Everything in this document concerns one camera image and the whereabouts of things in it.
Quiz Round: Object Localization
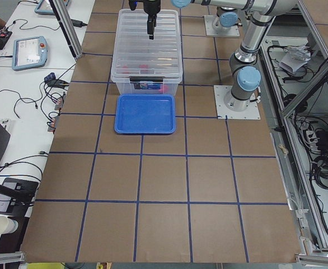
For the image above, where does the teach pendant far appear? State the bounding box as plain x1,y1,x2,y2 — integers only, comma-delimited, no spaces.
34,0,54,15

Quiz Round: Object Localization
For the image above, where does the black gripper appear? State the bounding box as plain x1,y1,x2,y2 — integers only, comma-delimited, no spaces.
128,0,161,40

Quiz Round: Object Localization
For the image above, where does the aluminium frame post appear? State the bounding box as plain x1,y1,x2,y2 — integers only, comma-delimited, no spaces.
49,0,83,59

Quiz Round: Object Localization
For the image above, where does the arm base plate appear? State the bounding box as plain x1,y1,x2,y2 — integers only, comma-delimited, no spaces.
204,15,240,38
214,85,261,120

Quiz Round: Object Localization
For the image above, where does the black cable bundle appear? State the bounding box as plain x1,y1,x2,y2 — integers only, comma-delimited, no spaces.
310,153,328,191

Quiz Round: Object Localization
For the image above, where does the clear plastic storage box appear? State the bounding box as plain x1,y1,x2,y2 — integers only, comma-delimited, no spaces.
110,8,183,96

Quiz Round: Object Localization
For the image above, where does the teach pendant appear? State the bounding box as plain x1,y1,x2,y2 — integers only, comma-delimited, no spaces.
12,36,48,71
34,0,54,15

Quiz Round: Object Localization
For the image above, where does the black power adapter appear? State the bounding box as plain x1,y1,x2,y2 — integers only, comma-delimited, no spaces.
71,19,87,27

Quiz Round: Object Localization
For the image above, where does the white paper cup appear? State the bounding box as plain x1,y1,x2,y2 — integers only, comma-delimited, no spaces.
0,216,18,235

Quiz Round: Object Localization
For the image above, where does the teach pendant near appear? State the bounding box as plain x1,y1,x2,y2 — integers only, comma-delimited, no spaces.
12,36,48,71

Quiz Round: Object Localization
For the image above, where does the blue plastic tray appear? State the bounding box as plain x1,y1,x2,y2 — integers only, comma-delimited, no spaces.
114,94,176,135

